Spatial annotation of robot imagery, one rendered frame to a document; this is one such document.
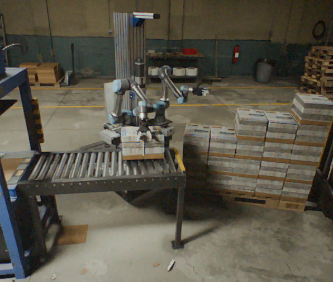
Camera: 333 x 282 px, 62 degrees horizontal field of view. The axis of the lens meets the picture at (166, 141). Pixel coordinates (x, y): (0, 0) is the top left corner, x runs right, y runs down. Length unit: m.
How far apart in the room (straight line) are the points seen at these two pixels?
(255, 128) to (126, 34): 1.66
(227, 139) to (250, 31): 7.43
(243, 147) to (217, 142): 0.29
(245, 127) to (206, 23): 6.95
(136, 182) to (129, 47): 1.50
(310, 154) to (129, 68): 2.15
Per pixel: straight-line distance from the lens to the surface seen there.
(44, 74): 8.66
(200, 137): 3.04
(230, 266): 2.77
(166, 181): 2.34
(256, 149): 3.13
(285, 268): 2.91
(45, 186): 2.40
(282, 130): 3.09
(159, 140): 2.45
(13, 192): 2.43
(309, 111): 3.08
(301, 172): 3.36
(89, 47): 9.39
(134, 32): 3.16
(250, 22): 10.17
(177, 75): 8.95
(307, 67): 9.56
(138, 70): 3.15
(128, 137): 2.42
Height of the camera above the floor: 2.03
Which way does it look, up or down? 25 degrees down
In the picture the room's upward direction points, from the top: 2 degrees clockwise
